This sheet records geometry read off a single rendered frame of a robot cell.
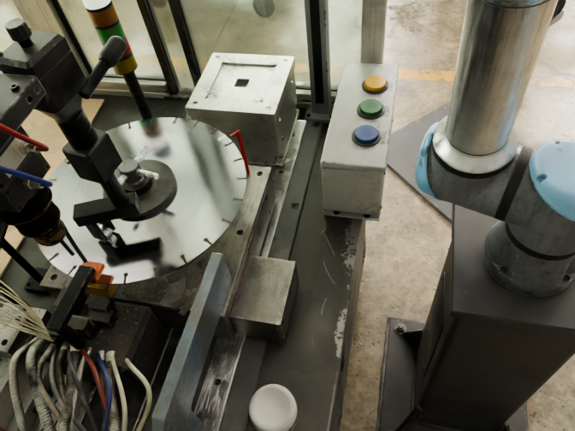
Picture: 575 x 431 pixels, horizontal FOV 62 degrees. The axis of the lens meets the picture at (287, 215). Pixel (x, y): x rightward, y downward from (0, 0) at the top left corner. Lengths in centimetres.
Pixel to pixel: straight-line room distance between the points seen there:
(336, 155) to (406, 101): 153
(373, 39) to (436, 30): 181
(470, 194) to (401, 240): 107
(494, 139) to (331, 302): 37
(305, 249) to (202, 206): 25
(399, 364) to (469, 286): 75
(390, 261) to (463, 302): 92
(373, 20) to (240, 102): 30
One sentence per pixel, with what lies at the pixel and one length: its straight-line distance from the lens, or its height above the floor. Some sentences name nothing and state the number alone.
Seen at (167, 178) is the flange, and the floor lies 96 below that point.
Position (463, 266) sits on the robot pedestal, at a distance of 89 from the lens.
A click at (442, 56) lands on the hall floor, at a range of 263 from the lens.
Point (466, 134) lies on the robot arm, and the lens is 68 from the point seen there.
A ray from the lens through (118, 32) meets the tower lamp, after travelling 95.
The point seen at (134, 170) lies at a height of 100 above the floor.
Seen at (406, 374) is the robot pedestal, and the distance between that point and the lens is 157.
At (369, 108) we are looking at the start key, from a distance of 90.
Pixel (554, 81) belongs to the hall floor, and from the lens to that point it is 259.
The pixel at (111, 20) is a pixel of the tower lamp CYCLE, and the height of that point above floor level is 107.
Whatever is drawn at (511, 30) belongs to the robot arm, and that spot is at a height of 120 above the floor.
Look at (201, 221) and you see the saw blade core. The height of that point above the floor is 95.
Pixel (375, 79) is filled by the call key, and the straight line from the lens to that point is 96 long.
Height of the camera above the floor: 149
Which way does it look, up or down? 52 degrees down
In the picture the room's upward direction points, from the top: 9 degrees counter-clockwise
